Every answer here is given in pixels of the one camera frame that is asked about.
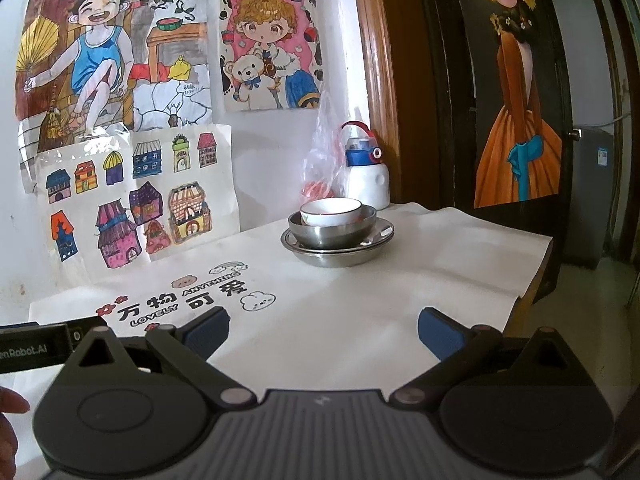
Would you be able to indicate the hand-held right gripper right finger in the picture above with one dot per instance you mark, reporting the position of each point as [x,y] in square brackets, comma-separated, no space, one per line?
[440,332]

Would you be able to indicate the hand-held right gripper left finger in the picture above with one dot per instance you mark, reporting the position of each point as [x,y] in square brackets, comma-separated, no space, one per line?
[207,331]

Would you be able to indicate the large steel bowl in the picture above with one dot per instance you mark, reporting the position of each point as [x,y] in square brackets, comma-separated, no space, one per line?
[332,237]

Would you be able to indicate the person's left hand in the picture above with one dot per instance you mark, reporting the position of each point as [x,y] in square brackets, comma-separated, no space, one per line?
[7,425]

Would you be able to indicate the white printed tablecloth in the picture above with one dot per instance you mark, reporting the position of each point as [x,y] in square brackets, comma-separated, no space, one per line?
[350,290]

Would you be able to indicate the houses drawing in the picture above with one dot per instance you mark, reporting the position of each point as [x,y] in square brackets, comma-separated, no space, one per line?
[150,185]

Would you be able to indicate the white water bottle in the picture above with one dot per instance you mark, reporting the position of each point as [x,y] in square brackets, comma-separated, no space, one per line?
[367,180]

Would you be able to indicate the grey appliance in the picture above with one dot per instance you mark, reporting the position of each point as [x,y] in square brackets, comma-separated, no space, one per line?
[592,195]

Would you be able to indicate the clear plastic bag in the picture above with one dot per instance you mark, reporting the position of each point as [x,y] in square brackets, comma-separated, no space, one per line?
[322,160]

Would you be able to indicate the orange dress painting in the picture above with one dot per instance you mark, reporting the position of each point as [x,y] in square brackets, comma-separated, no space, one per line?
[520,135]

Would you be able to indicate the dark door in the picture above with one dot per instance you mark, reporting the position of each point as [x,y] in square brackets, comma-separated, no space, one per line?
[460,110]

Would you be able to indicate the child with teddy bear drawing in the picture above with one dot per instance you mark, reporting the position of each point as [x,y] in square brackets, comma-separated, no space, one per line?
[270,40]

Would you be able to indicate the boy with fan drawing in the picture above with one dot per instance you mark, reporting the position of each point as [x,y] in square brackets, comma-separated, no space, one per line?
[100,45]

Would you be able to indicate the wooden door frame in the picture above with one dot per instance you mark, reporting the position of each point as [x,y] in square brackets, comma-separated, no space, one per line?
[385,85]

